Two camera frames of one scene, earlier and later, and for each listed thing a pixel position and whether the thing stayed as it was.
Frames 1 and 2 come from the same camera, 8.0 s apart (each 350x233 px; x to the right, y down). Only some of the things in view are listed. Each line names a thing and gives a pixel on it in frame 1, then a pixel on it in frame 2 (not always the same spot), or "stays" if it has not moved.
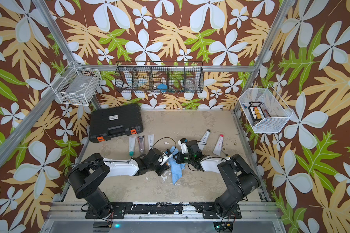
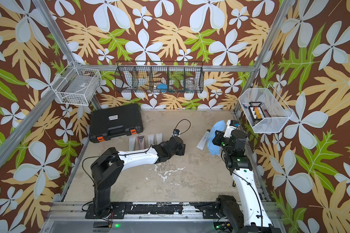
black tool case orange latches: (117, 121) stays
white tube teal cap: (131, 145) stays
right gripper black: (179, 159) to (218, 138)
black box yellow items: (255, 110) stays
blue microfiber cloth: (176, 169) to (214, 149)
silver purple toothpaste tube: (141, 140) stays
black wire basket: (160, 77) stays
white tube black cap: (150, 141) stays
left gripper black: (164, 168) to (182, 149)
